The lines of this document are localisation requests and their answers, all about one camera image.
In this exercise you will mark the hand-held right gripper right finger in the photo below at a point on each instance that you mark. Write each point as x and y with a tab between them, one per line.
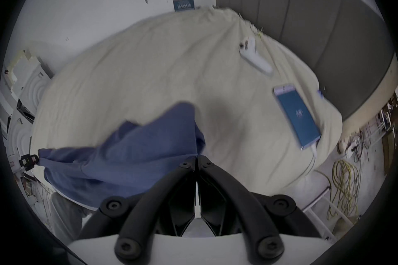
230	195

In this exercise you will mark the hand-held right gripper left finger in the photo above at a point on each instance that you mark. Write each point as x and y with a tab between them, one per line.
161	195

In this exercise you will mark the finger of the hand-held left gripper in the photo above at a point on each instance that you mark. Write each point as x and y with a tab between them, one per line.
28	161

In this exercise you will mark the dark blue shirt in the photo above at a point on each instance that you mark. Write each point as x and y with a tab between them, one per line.
140	158

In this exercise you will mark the person's legs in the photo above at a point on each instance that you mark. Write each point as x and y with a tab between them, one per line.
67	217

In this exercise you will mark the blue phone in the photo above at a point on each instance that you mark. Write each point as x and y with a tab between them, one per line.
298	114

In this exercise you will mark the white power strip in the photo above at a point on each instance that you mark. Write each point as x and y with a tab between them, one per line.
349	144

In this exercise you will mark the white hand controller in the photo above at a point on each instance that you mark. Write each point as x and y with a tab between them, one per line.
255	56

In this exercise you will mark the grey padded headboard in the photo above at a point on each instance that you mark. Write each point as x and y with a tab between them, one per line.
311	24

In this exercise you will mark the white metal frame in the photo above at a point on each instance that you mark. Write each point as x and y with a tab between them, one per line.
326	200

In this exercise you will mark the blue wall sign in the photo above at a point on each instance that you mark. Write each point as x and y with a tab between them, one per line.
184	4

